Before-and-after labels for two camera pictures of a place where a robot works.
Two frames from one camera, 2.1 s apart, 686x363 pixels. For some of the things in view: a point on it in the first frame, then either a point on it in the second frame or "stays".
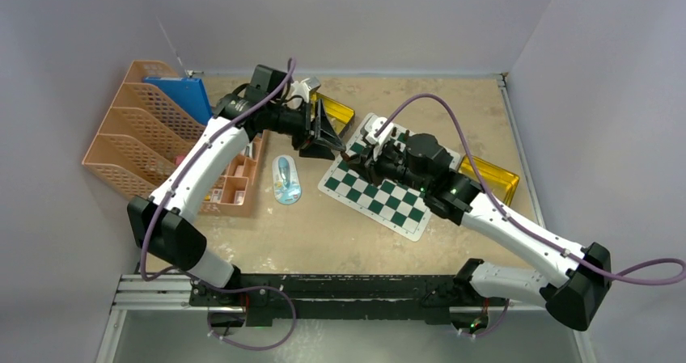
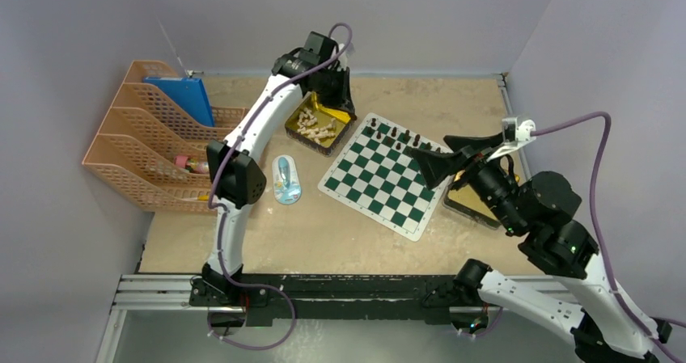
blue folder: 188,90 stays
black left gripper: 326,139 -> 343,101
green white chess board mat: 400,206 stays
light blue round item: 286,182 stays
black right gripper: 372,173 -> 435,165
